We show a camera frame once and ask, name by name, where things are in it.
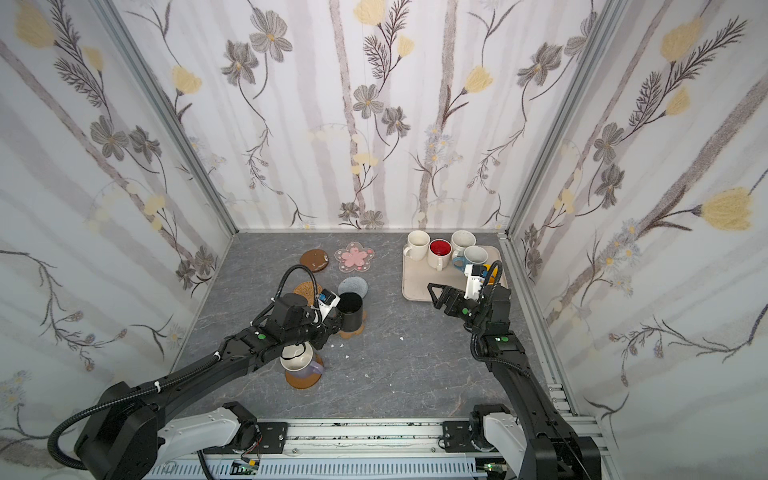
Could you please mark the brown paw print coaster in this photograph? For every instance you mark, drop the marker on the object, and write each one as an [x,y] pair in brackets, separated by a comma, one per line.
[348,335]

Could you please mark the dark brown round coaster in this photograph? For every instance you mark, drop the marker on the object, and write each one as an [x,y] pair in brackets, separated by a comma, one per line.
[316,260]

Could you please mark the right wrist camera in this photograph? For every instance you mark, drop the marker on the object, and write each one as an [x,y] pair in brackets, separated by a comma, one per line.
[476,275]

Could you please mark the blue mug white inside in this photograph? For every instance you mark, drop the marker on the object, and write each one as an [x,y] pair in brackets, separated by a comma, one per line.
[470,256]

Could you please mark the lavender mug white inside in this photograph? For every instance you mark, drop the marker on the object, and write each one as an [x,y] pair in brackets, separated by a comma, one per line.
[301,361]

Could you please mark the beige serving tray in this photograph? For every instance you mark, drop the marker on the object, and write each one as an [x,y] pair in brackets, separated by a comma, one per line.
[417,274]

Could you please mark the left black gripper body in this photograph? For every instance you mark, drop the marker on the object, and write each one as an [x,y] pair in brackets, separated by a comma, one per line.
[327,324]

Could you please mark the white mug red inside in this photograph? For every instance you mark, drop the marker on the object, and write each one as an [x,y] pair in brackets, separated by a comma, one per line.
[439,254]

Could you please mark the grey round felt coaster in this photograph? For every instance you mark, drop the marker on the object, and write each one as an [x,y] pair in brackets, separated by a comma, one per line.
[355,284]

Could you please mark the rattan woven round coaster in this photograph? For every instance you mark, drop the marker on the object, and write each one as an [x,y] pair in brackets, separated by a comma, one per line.
[309,291]

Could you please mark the yellow mug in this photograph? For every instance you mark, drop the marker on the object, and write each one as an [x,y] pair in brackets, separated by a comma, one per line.
[492,272]

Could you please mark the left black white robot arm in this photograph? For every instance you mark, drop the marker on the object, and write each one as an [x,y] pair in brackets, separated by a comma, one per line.
[120,437]

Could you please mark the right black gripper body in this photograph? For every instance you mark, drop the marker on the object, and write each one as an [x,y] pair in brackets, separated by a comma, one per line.
[459,306]

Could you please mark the white slotted cable duct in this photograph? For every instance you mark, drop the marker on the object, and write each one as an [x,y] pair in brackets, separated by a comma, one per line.
[347,468]

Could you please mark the pink flower coaster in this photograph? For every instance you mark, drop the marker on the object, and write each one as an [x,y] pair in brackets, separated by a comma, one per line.
[354,258]

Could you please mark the black mug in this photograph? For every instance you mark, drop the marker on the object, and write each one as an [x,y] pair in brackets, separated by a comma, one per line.
[350,307]

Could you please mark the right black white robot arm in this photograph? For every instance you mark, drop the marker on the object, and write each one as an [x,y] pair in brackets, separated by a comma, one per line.
[534,439]

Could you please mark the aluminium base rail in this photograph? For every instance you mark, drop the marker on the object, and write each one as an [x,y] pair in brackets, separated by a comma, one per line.
[362,438]

